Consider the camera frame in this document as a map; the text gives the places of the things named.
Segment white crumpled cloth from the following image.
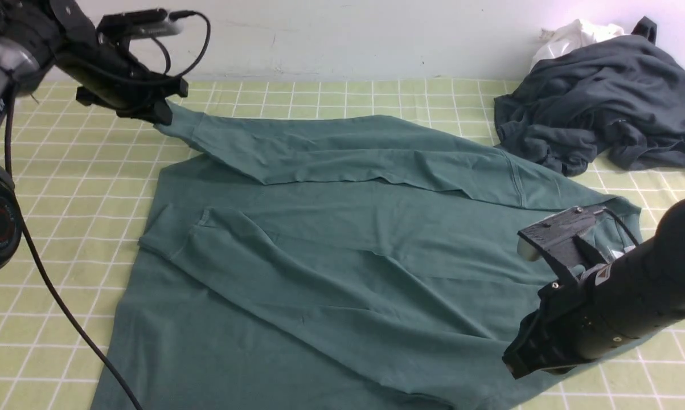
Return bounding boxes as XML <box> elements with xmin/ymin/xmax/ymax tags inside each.
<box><xmin>530</xmin><ymin>19</ymin><xmax>626</xmax><ymax>69</ymax></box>

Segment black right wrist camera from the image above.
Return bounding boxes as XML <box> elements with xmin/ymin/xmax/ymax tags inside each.
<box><xmin>517</xmin><ymin>207</ymin><xmax>608</xmax><ymax>286</ymax></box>

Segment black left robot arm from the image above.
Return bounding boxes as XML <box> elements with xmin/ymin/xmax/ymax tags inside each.
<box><xmin>0</xmin><ymin>1</ymin><xmax>193</xmax><ymax>269</ymax></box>

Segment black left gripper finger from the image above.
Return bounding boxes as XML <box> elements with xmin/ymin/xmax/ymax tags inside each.
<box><xmin>115</xmin><ymin>100</ymin><xmax>173</xmax><ymax>126</ymax></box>

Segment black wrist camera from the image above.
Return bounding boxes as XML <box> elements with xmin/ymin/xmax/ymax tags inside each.
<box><xmin>517</xmin><ymin>207</ymin><xmax>608</xmax><ymax>286</ymax></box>
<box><xmin>96</xmin><ymin>8</ymin><xmax>183</xmax><ymax>40</ymax></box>

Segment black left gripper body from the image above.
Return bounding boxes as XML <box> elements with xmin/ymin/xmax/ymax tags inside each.
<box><xmin>51</xmin><ymin>1</ymin><xmax>188</xmax><ymax>110</ymax></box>

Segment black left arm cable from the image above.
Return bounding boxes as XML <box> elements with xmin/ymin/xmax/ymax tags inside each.
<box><xmin>3</xmin><ymin>10</ymin><xmax>212</xmax><ymax>410</ymax></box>

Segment dark grey crumpled garment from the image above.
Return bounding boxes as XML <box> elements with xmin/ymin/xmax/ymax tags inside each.
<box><xmin>494</xmin><ymin>17</ymin><xmax>685</xmax><ymax>177</ymax></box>

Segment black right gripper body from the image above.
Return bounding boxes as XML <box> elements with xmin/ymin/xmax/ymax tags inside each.
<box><xmin>502</xmin><ymin>268</ymin><xmax>633</xmax><ymax>379</ymax></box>

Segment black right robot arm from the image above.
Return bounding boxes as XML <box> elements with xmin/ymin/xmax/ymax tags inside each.
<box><xmin>503</xmin><ymin>199</ymin><xmax>685</xmax><ymax>379</ymax></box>

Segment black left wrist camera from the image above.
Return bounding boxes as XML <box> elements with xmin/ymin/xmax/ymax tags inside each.
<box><xmin>96</xmin><ymin>8</ymin><xmax>183</xmax><ymax>40</ymax></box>

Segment green long-sleeve shirt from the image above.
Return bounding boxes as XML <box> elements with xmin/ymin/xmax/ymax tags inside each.
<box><xmin>108</xmin><ymin>104</ymin><xmax>641</xmax><ymax>409</ymax></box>

